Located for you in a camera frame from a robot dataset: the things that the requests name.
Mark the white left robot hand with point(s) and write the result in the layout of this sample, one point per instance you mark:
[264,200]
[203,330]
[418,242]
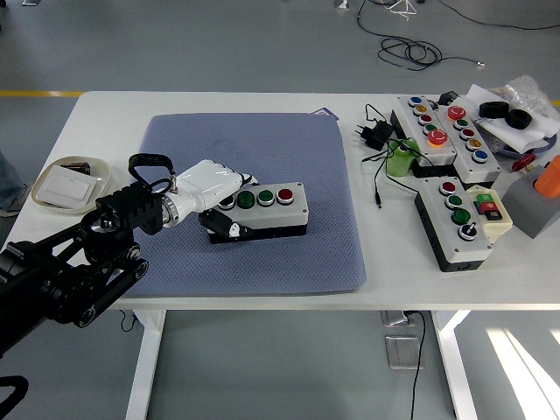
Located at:
[210,184]

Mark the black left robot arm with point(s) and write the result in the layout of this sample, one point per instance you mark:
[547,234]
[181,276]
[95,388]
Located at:
[122,210]

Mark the five-button box, orange-ringed stop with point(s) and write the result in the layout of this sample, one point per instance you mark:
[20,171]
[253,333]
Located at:
[439,152]

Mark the five-button box, red stop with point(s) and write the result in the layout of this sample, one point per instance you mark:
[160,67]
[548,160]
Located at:
[485,168]

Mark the blue-grey textured mat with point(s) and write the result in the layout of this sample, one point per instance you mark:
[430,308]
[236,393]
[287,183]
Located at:
[284,144]

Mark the white shallow tray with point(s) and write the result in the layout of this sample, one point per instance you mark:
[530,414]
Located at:
[102,177]

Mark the small dark red object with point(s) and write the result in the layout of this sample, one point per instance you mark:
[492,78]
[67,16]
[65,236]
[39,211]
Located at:
[79,168]

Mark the purple card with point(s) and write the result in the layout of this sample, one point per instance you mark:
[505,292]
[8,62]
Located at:
[328,113]

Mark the white table leg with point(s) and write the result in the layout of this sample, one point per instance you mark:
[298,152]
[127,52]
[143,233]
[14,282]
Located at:
[146,372]
[457,372]

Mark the person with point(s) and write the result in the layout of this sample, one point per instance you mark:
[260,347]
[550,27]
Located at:
[9,179]

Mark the grey under-table socket box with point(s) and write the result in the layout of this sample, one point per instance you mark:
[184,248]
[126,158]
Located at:
[394,318]

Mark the small black device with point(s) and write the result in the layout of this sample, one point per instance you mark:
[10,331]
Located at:
[448,97]

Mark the metal floor socket plate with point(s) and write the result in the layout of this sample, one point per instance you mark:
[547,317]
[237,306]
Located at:
[402,352]

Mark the red mushroom knob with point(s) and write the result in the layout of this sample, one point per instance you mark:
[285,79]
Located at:
[522,164]

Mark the grey block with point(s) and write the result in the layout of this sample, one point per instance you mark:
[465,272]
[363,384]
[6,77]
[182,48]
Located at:
[525,210]

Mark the clear bubble wrap bag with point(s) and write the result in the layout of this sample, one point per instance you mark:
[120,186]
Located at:
[531,94]

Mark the orange cylinder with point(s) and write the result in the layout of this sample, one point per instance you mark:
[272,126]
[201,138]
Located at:
[549,181]

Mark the blue hoop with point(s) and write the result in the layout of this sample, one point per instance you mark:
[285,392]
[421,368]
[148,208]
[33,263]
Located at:
[552,142]

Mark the white wall switch plate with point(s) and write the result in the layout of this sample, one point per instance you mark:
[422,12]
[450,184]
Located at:
[65,188]

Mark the four-button box, selector switch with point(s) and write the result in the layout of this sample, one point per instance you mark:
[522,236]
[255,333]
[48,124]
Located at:
[470,249]

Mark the cream switch, green red keys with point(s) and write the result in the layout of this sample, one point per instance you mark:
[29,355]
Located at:
[499,225]

